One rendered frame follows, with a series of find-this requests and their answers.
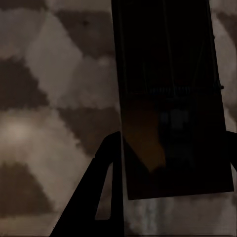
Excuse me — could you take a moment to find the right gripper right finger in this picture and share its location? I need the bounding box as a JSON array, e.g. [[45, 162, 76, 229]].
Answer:
[[226, 130, 237, 171]]

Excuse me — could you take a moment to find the mousetrap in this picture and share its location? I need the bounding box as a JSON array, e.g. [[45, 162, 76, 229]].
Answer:
[[111, 0, 234, 200]]

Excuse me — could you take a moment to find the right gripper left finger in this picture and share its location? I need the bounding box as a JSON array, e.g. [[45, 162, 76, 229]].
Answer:
[[49, 131, 124, 237]]

